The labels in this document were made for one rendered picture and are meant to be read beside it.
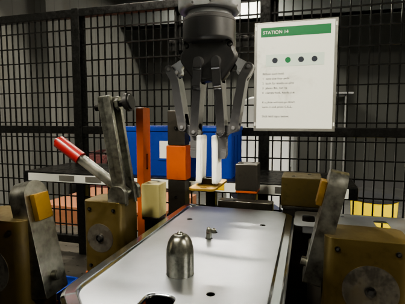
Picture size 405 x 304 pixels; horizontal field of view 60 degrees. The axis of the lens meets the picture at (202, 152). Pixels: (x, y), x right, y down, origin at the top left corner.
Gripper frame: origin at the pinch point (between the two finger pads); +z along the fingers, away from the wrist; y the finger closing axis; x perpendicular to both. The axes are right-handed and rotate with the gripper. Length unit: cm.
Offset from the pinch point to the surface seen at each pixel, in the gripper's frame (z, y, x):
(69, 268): 42, -58, 43
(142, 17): -172, -250, 494
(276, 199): 88, -17, 364
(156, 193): 7.2, -11.2, 6.2
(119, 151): -0.9, -14.0, -1.5
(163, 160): 5.1, -22.1, 35.4
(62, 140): -2.3, -25.0, -0.6
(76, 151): -0.6, -22.4, -0.6
